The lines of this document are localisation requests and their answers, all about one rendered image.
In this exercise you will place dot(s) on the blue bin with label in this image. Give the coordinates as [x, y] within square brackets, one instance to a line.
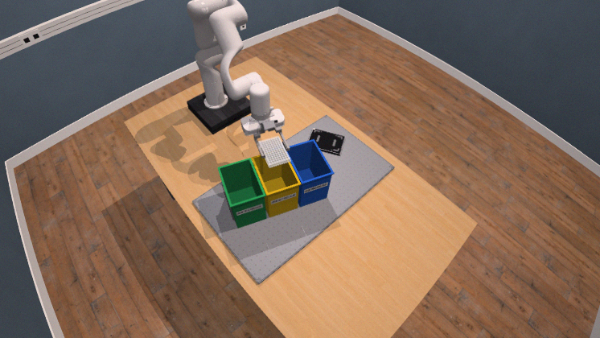
[312, 170]

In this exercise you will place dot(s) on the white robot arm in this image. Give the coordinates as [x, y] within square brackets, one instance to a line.
[225, 17]

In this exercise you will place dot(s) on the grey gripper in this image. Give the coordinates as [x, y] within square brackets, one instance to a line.
[249, 124]

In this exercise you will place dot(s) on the yellow recycle bin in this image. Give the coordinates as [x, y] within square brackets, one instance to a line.
[281, 186]

